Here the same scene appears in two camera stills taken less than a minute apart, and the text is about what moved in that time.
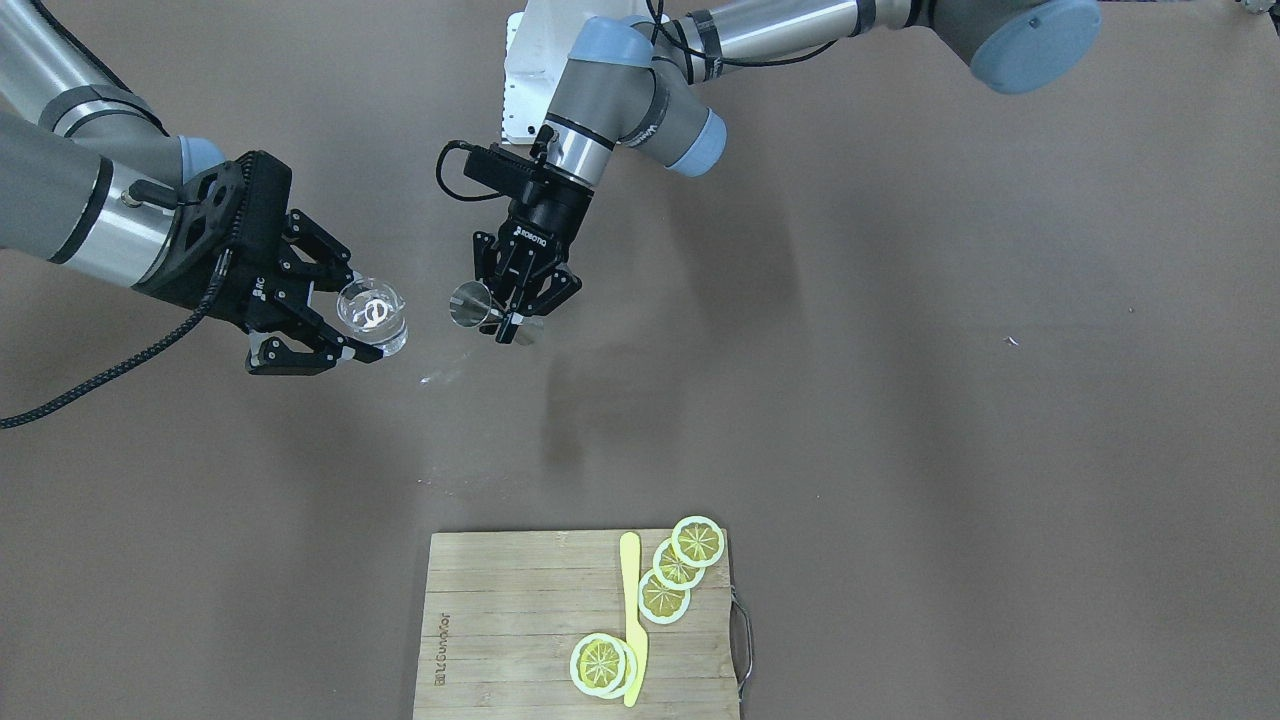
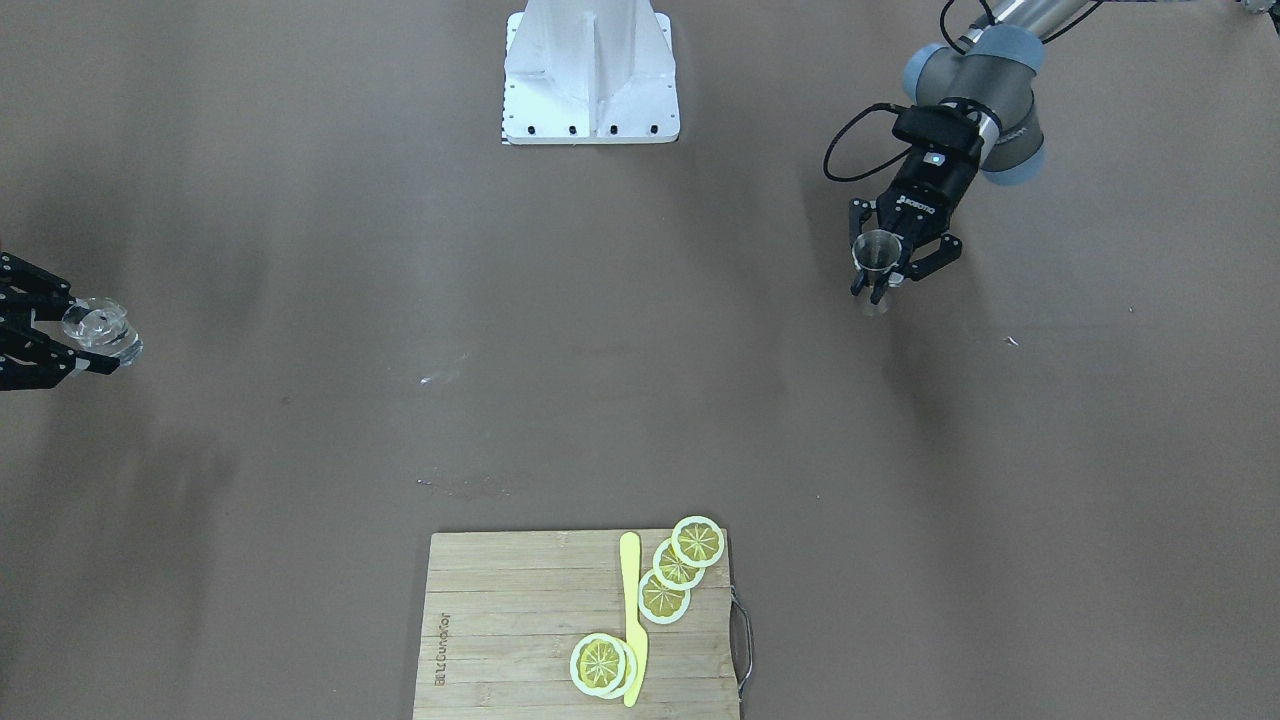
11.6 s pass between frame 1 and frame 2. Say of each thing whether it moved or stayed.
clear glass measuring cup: moved
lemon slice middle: stayed
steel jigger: moved
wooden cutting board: stayed
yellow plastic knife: stayed
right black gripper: moved
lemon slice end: stayed
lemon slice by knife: stayed
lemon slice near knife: stayed
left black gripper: moved
